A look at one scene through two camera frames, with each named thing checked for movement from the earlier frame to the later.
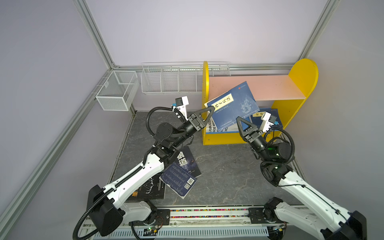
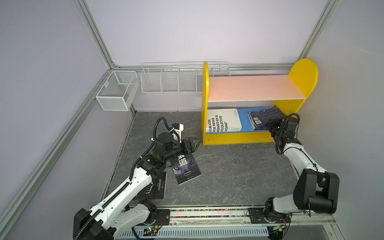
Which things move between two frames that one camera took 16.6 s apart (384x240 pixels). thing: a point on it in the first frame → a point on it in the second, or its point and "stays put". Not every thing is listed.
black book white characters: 184,159 stays put
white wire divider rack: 163,78 stays put
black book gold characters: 152,188 stays put
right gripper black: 254,138 → 272,123
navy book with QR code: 180,181 → 259,120
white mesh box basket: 118,92 stays put
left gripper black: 194,123 → 192,149
